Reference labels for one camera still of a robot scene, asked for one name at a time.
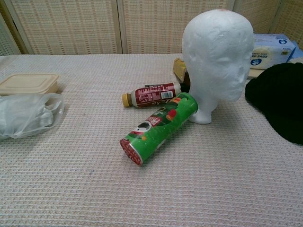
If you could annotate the black cap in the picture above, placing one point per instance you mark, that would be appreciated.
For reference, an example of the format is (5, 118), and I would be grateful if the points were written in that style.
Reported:
(277, 99)

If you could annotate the white foam mannequin head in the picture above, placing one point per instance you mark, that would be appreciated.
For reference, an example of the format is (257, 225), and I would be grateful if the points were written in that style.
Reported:
(213, 47)

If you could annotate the green chips can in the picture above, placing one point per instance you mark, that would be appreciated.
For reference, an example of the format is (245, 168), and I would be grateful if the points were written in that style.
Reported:
(156, 127)

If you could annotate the red label drink bottle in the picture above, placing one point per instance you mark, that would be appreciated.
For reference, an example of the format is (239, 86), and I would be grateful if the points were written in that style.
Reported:
(151, 94)

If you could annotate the yellow tea bottle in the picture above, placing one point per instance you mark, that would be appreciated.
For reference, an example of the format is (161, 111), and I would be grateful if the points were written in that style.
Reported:
(178, 68)

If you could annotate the beige woven tablecloth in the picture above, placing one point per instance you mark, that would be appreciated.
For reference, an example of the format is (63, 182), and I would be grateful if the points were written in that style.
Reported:
(71, 177)

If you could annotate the woven folding screen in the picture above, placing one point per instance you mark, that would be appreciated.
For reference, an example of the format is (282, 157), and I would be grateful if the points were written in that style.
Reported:
(71, 23)

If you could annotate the beige lidded lunch box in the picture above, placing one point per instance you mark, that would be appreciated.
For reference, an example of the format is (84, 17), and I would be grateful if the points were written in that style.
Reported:
(28, 82)

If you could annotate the clear plastic bag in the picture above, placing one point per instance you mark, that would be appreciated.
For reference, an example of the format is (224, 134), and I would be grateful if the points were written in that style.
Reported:
(23, 116)

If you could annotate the blue tissue pack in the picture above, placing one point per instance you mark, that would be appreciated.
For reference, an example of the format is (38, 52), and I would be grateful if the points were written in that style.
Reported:
(272, 47)

